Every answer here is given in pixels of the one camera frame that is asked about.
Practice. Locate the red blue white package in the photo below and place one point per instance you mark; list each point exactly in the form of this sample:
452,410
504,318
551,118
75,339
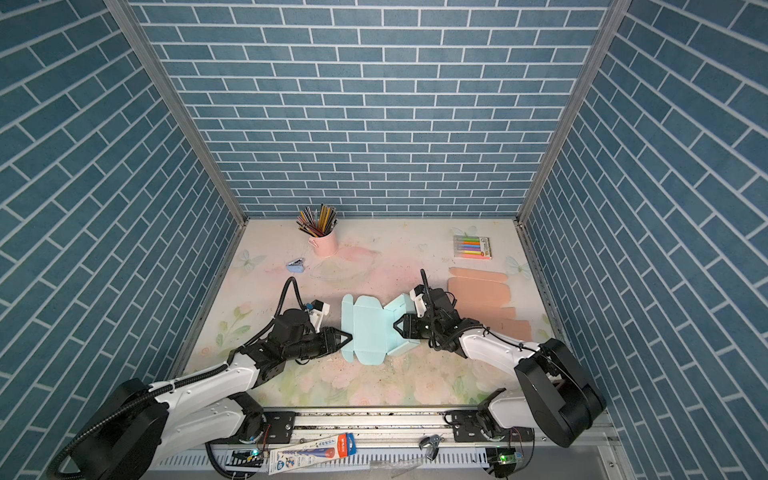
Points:
304,455

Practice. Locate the small metal clip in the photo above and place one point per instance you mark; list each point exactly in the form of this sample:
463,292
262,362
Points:
430,445

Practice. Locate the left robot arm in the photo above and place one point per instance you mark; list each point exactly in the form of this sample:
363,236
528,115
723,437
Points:
141,424

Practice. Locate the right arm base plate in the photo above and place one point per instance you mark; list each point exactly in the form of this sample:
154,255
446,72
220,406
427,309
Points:
479,425

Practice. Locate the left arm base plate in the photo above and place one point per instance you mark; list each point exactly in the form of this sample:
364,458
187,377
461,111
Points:
271,427

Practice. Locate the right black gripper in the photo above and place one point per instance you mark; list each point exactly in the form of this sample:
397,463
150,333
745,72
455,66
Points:
417,324

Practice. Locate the bundle of coloured pencils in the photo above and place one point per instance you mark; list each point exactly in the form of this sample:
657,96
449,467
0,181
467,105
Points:
317,222

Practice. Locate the pink flat paper box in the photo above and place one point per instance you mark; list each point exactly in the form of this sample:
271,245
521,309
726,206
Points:
486,297

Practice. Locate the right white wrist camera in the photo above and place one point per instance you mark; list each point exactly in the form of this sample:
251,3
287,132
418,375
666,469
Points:
417,296

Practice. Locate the aluminium mounting rail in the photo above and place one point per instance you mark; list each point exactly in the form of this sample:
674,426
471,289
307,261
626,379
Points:
381,436

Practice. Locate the pink pencil bucket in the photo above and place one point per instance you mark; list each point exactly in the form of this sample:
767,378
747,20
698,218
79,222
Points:
325,246

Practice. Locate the light blue paper box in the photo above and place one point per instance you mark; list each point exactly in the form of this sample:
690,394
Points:
371,326

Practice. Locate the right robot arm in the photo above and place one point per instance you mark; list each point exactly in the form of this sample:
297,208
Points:
558,395

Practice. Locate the pack of coloured markers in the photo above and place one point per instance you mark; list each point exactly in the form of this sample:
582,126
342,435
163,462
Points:
472,247

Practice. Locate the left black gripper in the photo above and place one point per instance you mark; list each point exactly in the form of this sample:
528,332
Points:
327,342

